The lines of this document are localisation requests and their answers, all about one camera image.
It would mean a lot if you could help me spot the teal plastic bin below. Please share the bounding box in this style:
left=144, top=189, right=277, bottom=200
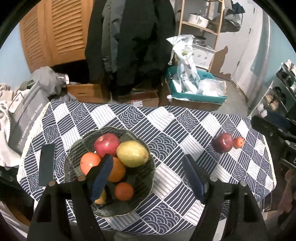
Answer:
left=166, top=66, right=228, bottom=105

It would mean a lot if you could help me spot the yellow mango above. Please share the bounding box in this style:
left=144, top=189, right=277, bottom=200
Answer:
left=94, top=189, right=107, bottom=205

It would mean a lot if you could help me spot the small red-orange tangerine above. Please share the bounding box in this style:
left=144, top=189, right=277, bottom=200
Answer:
left=233, top=137, right=244, bottom=149

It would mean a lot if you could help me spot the wooden drawer box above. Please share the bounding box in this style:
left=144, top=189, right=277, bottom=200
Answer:
left=66, top=84, right=110, bottom=103

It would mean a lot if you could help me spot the small cardboard box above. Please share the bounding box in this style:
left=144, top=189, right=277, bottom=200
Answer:
left=117, top=91, right=159, bottom=108

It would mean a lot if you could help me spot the wooden louvered wardrobe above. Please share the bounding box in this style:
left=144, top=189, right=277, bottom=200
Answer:
left=20, top=0, right=94, bottom=72

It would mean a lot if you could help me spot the wooden shelf rack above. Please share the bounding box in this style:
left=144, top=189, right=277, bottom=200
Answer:
left=176, top=0, right=226, bottom=72

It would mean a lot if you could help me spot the grey clothing pile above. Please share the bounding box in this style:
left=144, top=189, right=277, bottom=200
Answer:
left=19, top=66, right=77, bottom=102

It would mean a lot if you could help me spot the white door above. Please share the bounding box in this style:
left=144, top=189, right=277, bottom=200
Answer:
left=210, top=1, right=263, bottom=80

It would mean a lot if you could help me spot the large orange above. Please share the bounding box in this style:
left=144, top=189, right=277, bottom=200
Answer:
left=107, top=157, right=126, bottom=183

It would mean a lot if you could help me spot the white cooking pot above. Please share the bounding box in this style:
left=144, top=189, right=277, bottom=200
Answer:
left=188, top=14, right=209, bottom=28

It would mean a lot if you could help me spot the grey paper shopping bag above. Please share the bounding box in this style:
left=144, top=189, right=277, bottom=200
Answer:
left=8, top=81, right=49, bottom=155

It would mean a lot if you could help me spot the black hanging coat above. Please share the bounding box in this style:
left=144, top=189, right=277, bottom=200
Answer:
left=85, top=1, right=176, bottom=95

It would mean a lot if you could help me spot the clear plastic bag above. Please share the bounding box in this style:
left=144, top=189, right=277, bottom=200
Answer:
left=198, top=78, right=226, bottom=97

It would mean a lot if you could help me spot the blue patterned tablecloth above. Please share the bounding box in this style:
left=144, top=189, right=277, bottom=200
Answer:
left=17, top=101, right=277, bottom=235

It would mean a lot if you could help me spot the white printed carton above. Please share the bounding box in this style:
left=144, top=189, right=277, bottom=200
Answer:
left=193, top=44, right=216, bottom=70

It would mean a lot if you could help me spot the grey hanging jacket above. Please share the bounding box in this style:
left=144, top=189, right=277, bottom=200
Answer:
left=101, top=0, right=125, bottom=73

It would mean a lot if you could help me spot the printed rice bag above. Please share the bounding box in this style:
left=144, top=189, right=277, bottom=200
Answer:
left=166, top=35, right=200, bottom=94

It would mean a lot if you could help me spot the yellow-green mango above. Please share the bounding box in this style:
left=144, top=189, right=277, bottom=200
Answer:
left=116, top=141, right=149, bottom=168

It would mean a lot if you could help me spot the metal shoe rack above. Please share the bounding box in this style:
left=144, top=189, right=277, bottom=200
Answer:
left=248, top=59, right=295, bottom=121

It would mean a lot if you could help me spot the beige towel pile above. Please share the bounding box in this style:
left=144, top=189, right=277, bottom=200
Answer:
left=1, top=83, right=21, bottom=168

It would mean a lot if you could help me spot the person right hand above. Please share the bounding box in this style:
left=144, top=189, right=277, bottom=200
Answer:
left=277, top=169, right=295, bottom=214

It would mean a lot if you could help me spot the dark glass fruit bowl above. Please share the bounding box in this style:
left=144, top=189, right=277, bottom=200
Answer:
left=64, top=127, right=155, bottom=218

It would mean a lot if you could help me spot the dark red apple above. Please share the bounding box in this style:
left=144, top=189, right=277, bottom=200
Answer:
left=213, top=133, right=234, bottom=153

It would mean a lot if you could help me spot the black smartphone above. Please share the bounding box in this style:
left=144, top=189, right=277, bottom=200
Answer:
left=39, top=143, right=55, bottom=187

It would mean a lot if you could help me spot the cardboard box under bin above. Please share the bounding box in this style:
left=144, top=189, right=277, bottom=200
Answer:
left=162, top=78, right=225, bottom=112

